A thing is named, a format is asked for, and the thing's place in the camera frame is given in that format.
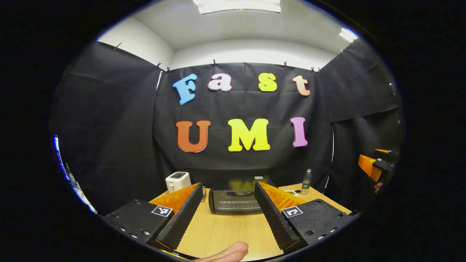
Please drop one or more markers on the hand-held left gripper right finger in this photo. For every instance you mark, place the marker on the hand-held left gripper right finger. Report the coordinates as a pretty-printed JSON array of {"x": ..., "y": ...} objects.
[{"x": 275, "y": 218}]

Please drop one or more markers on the white toaster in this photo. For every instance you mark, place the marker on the white toaster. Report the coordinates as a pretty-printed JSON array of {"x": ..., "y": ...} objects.
[{"x": 177, "y": 181}]

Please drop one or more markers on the small ceiling light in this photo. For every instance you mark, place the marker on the small ceiling light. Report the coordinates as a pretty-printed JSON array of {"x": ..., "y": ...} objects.
[{"x": 348, "y": 35}]

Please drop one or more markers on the clear plastic water bottle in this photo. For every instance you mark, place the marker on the clear plastic water bottle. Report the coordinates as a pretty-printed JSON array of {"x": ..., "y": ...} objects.
[{"x": 306, "y": 183}]

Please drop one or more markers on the white compartment tray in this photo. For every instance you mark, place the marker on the white compartment tray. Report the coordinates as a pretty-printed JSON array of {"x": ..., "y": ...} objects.
[{"x": 291, "y": 192}]

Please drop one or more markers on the small glass cup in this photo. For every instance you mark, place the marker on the small glass cup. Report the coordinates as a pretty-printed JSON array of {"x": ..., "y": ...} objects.
[{"x": 204, "y": 194}]

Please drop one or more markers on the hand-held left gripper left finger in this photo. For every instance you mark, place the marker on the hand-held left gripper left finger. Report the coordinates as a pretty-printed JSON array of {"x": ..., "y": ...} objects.
[{"x": 184, "y": 214}]

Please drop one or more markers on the dark glass bottle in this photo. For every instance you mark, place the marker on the dark glass bottle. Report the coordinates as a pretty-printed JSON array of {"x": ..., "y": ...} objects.
[{"x": 70, "y": 176}]

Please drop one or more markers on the white shelf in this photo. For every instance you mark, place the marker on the white shelf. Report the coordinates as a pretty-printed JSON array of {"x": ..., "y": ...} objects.
[{"x": 84, "y": 198}]

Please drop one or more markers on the large ceiling light panel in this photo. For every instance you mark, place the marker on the large ceiling light panel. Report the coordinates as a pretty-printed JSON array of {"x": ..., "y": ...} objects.
[{"x": 236, "y": 5}]

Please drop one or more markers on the black backdrop cloth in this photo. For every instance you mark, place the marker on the black backdrop cloth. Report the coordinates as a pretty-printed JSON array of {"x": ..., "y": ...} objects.
[{"x": 120, "y": 127}]

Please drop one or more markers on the black electric oven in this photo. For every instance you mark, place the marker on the black electric oven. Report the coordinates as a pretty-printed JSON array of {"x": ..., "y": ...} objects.
[{"x": 233, "y": 200}]

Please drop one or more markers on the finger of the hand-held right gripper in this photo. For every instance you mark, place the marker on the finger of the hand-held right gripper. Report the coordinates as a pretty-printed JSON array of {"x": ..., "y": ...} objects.
[
  {"x": 367, "y": 167},
  {"x": 384, "y": 153}
]

